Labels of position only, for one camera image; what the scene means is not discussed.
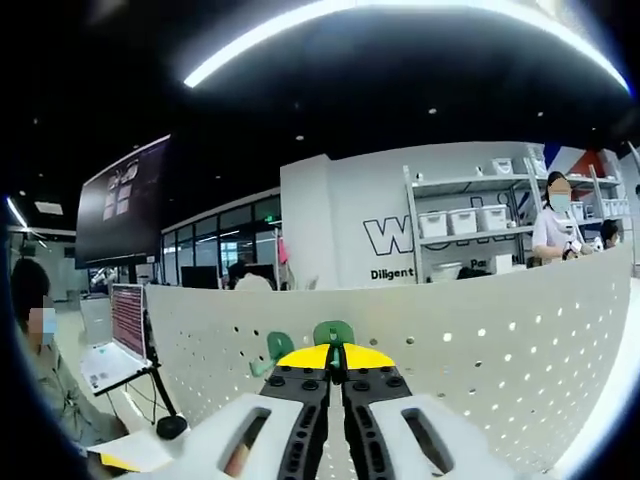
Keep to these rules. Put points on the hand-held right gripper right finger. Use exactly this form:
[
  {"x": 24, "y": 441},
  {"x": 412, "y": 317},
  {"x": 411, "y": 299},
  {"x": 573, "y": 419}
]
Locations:
[{"x": 375, "y": 395}]

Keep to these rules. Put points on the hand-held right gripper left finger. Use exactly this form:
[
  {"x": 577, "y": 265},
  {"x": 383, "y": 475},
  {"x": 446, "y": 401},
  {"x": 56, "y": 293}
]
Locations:
[{"x": 295, "y": 395}]

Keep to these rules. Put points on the green hook assembly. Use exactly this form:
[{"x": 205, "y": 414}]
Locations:
[
  {"x": 332, "y": 330},
  {"x": 280, "y": 345}
]

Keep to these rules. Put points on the white perforated mounting plate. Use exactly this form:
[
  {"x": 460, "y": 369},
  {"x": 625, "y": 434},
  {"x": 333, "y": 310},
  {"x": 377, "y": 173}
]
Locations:
[{"x": 500, "y": 350}]

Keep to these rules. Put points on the black rounded object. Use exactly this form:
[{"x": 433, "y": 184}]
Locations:
[{"x": 171, "y": 428}]

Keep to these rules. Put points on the black desk monitor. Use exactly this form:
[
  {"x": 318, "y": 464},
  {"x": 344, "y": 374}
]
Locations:
[{"x": 200, "y": 277}]

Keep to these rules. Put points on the white and yellow papers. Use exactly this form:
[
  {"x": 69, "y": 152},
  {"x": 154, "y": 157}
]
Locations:
[{"x": 135, "y": 447}]

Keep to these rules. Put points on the grey metal shelving rack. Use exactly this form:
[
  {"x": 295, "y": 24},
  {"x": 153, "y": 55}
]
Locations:
[{"x": 470, "y": 239}]

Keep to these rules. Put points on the row of white storage boxes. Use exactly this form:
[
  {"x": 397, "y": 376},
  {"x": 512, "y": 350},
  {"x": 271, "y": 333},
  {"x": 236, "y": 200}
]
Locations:
[{"x": 462, "y": 222}]

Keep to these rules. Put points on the long ceiling light strip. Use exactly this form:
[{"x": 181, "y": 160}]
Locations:
[{"x": 200, "y": 74}]

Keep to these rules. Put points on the large dark wall screen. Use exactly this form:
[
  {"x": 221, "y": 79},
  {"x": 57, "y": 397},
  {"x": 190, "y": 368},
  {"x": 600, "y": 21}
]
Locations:
[{"x": 120, "y": 210}]

